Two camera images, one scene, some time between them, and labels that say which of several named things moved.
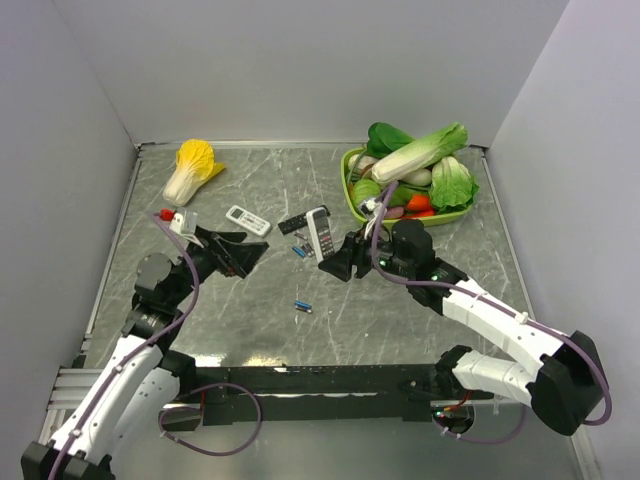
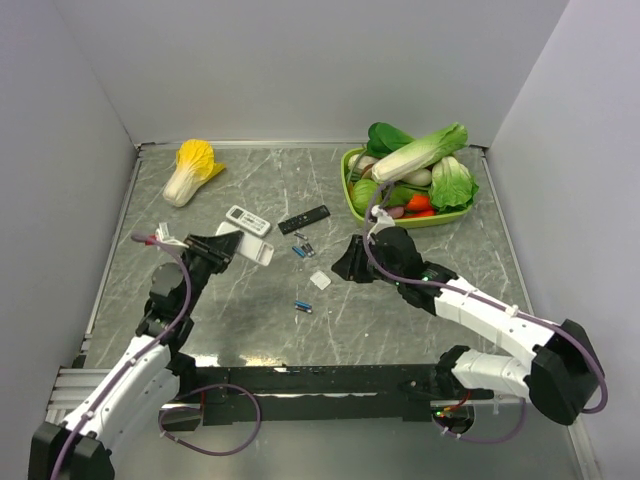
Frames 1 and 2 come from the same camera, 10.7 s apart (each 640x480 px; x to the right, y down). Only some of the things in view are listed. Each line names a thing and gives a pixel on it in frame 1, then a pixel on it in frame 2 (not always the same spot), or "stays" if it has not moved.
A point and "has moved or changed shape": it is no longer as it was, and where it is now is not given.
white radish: (419, 177) stays
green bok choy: (452, 187) stays
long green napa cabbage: (421, 154) stays
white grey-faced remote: (320, 228) has moved or changed shape
